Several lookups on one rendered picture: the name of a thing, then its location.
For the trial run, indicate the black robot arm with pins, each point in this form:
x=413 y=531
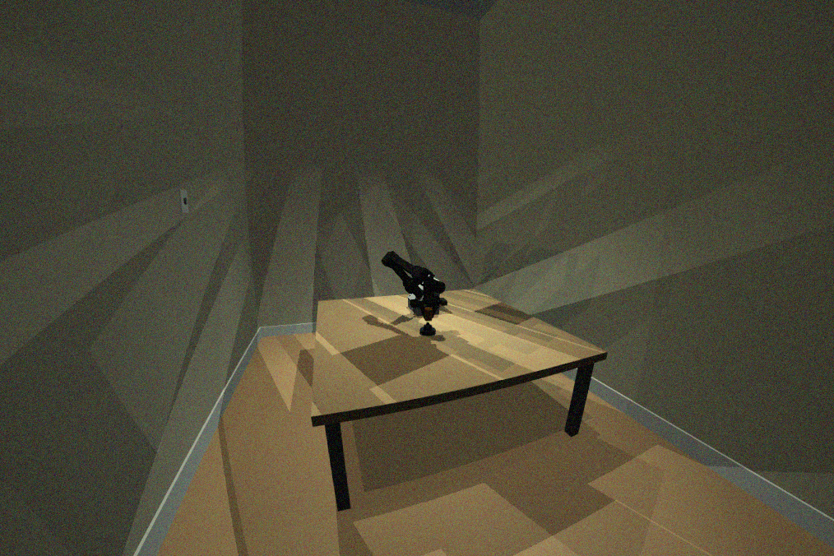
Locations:
x=419 y=274

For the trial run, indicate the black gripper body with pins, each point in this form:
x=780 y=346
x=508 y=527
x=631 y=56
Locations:
x=415 y=303

